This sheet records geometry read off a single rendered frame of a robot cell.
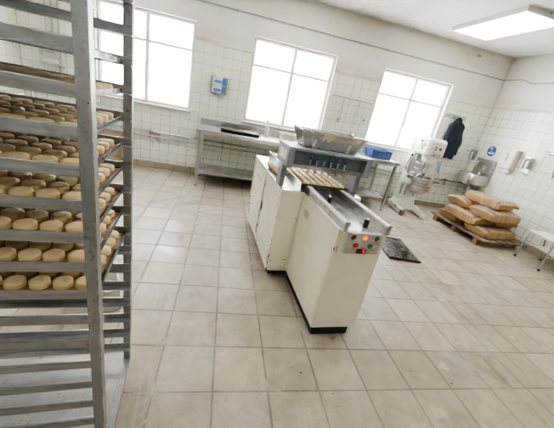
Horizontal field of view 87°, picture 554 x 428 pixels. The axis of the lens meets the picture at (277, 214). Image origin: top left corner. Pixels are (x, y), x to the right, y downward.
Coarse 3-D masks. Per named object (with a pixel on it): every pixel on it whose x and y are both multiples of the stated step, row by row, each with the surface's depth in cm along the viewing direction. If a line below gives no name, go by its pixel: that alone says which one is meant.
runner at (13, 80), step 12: (0, 72) 59; (12, 72) 59; (0, 84) 59; (12, 84) 60; (24, 84) 60; (36, 84) 61; (48, 84) 61; (60, 84) 62; (72, 84) 62; (72, 96) 63
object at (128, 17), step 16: (128, 16) 93; (128, 48) 96; (128, 80) 100; (128, 96) 102; (128, 112) 104; (128, 128) 106; (128, 160) 110; (128, 176) 112; (128, 224) 120; (128, 240) 122; (128, 256) 125; (128, 352) 145
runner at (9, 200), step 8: (0, 200) 68; (8, 200) 68; (16, 200) 68; (24, 200) 69; (32, 200) 69; (40, 200) 70; (48, 200) 70; (56, 200) 71; (64, 200) 71; (72, 200) 72; (80, 200) 72; (32, 208) 70; (40, 208) 70; (48, 208) 71; (56, 208) 71; (64, 208) 72; (72, 208) 72; (80, 208) 73
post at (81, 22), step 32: (96, 128) 66; (96, 160) 68; (96, 192) 70; (96, 224) 72; (96, 256) 76; (96, 288) 79; (96, 320) 83; (96, 352) 87; (96, 384) 92; (96, 416) 97
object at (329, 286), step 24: (312, 216) 214; (360, 216) 205; (312, 240) 210; (336, 240) 176; (384, 240) 185; (288, 264) 256; (312, 264) 207; (336, 264) 183; (360, 264) 188; (312, 288) 203; (336, 288) 191; (360, 288) 196; (312, 312) 200; (336, 312) 200
